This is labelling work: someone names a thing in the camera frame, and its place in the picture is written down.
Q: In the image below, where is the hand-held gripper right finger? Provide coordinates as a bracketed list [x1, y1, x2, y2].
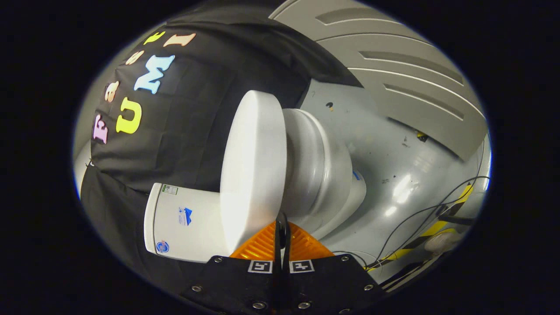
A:
[283, 217, 385, 315]

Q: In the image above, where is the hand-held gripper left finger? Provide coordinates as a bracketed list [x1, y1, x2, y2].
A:
[182, 213, 284, 315]

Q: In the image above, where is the white toilet tank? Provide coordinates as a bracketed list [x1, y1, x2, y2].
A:
[144, 183, 231, 263]

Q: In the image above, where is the yellow black hazard tape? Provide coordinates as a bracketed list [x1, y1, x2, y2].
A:
[367, 184, 475, 273]

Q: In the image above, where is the white rounded object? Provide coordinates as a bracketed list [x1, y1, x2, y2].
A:
[424, 230, 462, 255]

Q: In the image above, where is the grey drawer cabinet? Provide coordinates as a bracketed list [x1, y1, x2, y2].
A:
[269, 0, 488, 161]

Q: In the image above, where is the thin black cable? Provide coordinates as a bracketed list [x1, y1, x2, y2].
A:
[332, 176, 490, 270]

